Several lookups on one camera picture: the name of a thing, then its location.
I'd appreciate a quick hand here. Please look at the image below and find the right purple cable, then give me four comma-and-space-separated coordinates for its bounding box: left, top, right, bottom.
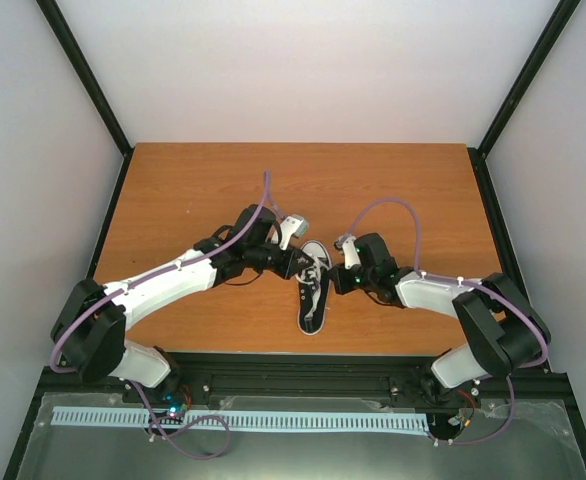
347, 197, 549, 447

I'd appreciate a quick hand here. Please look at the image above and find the black white canvas sneaker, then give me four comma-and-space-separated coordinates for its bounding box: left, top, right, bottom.
296, 239, 333, 335

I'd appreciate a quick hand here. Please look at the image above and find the small electronics board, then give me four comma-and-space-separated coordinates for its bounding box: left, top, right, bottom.
153, 386, 193, 432

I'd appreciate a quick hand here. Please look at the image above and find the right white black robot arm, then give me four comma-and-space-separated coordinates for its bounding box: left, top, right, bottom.
331, 233, 551, 405

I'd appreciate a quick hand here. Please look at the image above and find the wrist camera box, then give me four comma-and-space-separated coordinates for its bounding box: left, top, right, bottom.
335, 234, 361, 270
277, 214, 309, 250

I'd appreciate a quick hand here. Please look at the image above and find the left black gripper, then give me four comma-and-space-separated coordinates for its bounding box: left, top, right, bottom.
246, 241, 314, 280

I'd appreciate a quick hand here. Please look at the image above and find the black aluminium frame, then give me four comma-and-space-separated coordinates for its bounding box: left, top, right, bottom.
4, 1, 586, 479

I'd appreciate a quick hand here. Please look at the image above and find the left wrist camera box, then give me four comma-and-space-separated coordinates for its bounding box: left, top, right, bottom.
277, 214, 309, 250

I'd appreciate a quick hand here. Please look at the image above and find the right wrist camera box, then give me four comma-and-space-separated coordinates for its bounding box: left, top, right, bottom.
335, 234, 361, 270

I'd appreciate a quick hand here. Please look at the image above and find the light blue slotted cable duct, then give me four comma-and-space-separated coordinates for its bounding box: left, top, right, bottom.
50, 406, 428, 436

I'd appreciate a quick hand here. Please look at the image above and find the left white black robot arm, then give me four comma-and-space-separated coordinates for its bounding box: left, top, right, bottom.
51, 204, 313, 403

